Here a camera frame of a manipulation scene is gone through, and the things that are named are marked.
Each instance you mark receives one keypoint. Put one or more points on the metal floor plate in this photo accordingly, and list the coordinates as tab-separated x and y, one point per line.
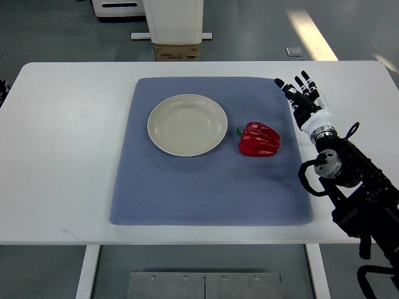
204	285

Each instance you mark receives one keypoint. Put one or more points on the white table frame legs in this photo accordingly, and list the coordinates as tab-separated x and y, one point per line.
314	256

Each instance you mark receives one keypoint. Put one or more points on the cream round plate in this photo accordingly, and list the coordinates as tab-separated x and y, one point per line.
187	125

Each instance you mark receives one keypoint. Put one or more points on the white cabinet with slot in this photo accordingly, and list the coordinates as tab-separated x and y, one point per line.
110	8

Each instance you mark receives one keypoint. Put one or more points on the white pedestal stand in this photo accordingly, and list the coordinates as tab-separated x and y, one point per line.
176	22

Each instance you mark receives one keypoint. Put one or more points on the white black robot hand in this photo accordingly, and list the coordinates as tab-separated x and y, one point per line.
310	109

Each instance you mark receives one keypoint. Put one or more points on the red bell pepper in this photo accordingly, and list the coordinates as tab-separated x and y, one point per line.
258	140

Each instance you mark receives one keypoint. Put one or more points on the cardboard box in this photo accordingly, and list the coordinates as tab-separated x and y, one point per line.
172	52

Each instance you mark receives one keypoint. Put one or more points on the grey floor outlet plate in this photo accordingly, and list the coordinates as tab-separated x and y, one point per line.
294	51

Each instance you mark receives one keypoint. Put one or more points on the black object at left edge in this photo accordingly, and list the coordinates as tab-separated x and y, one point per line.
4	90

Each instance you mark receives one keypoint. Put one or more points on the blue woven table mat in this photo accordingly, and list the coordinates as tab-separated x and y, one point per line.
221	187

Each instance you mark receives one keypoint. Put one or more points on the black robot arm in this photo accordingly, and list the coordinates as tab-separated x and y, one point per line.
365	200

